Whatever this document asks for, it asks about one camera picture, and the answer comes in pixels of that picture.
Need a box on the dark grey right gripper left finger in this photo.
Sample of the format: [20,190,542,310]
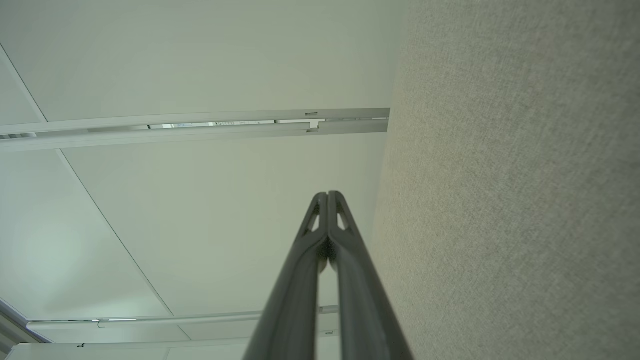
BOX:
[243,192,329,360]

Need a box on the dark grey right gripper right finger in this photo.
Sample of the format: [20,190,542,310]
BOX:
[328,191,415,360]

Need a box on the white metal frame rail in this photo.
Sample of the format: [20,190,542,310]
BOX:
[26,305,341,332]
[0,107,391,153]

